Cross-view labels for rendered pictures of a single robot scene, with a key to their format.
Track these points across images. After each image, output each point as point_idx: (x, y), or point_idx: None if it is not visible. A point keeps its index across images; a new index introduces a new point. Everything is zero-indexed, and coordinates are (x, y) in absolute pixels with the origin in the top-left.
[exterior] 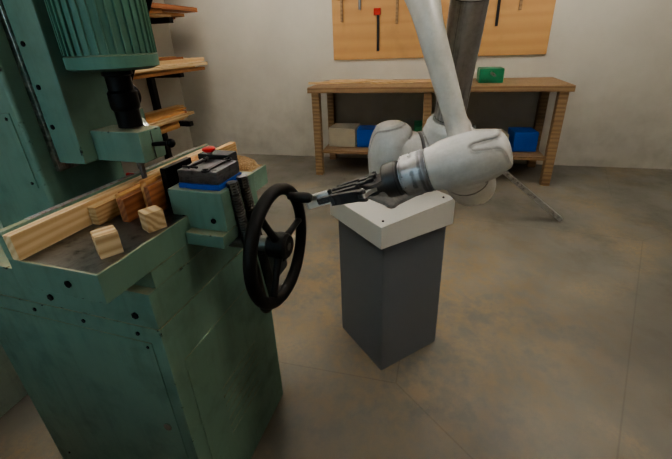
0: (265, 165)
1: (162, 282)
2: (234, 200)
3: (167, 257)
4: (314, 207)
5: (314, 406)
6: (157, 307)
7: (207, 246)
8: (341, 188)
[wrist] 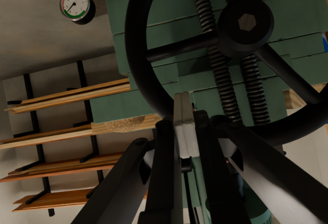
0: (95, 123)
1: (311, 34)
2: (269, 117)
3: (299, 58)
4: (189, 97)
5: None
6: (322, 10)
7: None
8: (180, 176)
